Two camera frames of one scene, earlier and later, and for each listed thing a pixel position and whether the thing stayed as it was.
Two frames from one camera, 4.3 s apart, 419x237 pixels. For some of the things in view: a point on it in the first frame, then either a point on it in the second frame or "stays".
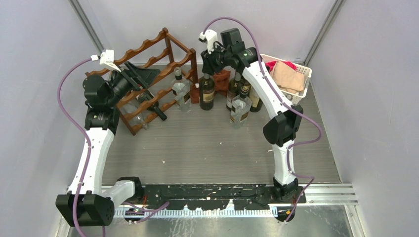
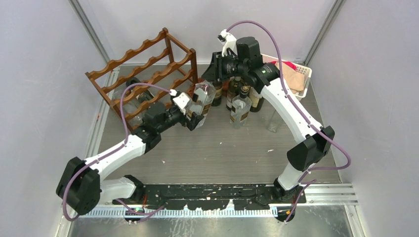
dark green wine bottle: (245, 83) to (244, 89)
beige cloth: (287, 78) stays
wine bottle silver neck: (234, 90) stays
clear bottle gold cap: (240, 106) stays
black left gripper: (147, 75) to (191, 123)
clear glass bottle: (131, 106) stays
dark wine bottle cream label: (256, 101) stays
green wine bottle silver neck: (207, 91) to (217, 85)
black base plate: (210, 197) stays
